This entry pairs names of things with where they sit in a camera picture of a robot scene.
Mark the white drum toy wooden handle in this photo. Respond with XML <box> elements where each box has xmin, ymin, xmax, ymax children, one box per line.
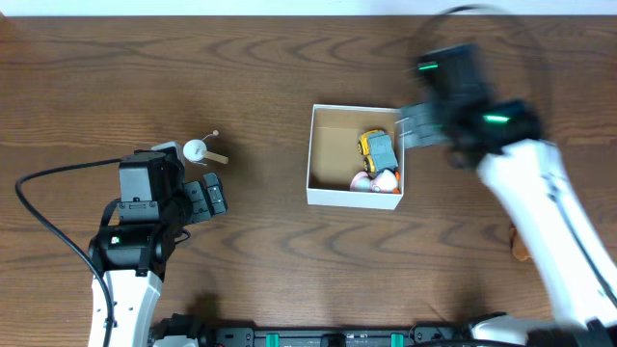
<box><xmin>182</xmin><ymin>130</ymin><xmax>228</xmax><ymax>166</ymax></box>

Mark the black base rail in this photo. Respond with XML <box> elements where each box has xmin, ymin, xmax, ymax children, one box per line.
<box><xmin>153</xmin><ymin>312</ymin><xmax>576</xmax><ymax>347</ymax></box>

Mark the yellow grey toy truck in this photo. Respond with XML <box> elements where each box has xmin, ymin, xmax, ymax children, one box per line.
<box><xmin>358</xmin><ymin>129</ymin><xmax>398</xmax><ymax>174</ymax></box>

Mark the pink duck toy with hat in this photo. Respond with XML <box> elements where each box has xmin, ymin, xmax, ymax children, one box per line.
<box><xmin>350</xmin><ymin>170</ymin><xmax>401</xmax><ymax>194</ymax></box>

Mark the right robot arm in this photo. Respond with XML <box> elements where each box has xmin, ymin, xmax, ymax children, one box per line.
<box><xmin>401</xmin><ymin>44</ymin><xmax>616</xmax><ymax>346</ymax></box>

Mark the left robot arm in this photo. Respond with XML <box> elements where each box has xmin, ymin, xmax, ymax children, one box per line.
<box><xmin>89</xmin><ymin>146</ymin><xmax>228</xmax><ymax>346</ymax></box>

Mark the brown plush toy orange top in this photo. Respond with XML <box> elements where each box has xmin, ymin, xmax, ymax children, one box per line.
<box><xmin>509</xmin><ymin>224</ymin><xmax>532</xmax><ymax>262</ymax></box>

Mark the white cardboard box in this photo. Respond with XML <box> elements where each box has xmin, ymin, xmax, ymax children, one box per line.
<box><xmin>306</xmin><ymin>104</ymin><xmax>405</xmax><ymax>210</ymax></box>

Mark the left black cable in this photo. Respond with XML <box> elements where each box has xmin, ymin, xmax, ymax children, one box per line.
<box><xmin>13</xmin><ymin>157</ymin><xmax>124</xmax><ymax>347</ymax></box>

